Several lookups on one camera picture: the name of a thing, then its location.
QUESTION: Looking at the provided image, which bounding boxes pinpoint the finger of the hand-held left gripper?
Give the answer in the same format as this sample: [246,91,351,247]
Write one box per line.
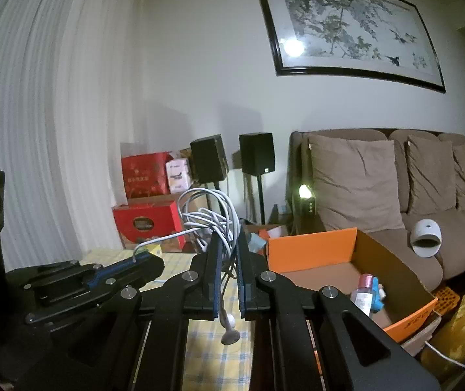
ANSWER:
[5,250,152,294]
[25,254,166,326]

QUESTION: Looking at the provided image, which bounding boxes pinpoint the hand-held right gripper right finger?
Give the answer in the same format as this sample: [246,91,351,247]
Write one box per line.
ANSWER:
[236,238,441,391]

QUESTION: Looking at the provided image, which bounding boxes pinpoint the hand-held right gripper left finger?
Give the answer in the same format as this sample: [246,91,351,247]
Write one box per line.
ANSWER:
[17,231,223,391]

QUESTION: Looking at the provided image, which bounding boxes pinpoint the white wired earphones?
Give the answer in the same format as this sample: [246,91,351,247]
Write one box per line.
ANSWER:
[133,187,243,347]

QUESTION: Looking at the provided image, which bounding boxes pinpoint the orange cardboard box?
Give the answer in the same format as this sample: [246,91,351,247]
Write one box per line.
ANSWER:
[266,228,441,359]

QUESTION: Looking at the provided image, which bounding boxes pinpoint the clear bottle pink cap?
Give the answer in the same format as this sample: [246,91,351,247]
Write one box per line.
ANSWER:
[350,274,375,318]

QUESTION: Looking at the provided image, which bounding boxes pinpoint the blue collapsible funnel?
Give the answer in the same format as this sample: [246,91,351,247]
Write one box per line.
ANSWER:
[369,277,385,314]

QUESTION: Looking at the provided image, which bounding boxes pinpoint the red chocolate gift box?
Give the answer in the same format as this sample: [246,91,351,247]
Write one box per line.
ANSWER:
[112,201,186,252]

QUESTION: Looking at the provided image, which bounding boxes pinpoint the open cluttered floor box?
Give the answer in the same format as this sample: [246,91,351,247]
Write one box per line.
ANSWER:
[243,223,290,253]

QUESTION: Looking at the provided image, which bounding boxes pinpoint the yellow plaid tablecloth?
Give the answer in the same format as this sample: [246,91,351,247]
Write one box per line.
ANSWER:
[82,248,258,391]

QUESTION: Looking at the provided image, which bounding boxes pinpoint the dark device with light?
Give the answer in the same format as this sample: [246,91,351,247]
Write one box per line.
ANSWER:
[293,184,317,217]

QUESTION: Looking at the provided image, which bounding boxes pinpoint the pink tissue pack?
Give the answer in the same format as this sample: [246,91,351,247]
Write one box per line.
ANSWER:
[165,158,192,194]

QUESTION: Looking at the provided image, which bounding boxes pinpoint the black speaker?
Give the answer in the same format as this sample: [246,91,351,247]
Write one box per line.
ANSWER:
[238,132,276,175]
[190,134,229,182]

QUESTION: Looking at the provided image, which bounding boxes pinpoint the white curtain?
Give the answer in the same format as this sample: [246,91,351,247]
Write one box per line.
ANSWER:
[0,0,148,269]

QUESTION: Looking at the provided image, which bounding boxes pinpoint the large brown sofa cushion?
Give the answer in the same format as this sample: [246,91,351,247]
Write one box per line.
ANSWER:
[308,134,406,233]

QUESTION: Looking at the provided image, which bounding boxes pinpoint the white dome nail lamp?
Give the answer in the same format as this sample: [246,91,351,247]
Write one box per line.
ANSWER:
[409,219,444,258]

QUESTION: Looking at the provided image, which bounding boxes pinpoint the orange perforated crate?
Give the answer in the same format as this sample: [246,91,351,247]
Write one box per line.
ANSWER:
[432,285,461,316]

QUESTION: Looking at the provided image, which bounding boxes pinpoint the framed ink painting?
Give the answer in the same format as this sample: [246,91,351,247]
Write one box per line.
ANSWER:
[253,0,447,94]

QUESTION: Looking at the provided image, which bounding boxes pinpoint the white charging cable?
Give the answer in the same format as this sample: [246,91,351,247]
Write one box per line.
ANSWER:
[422,340,465,369]

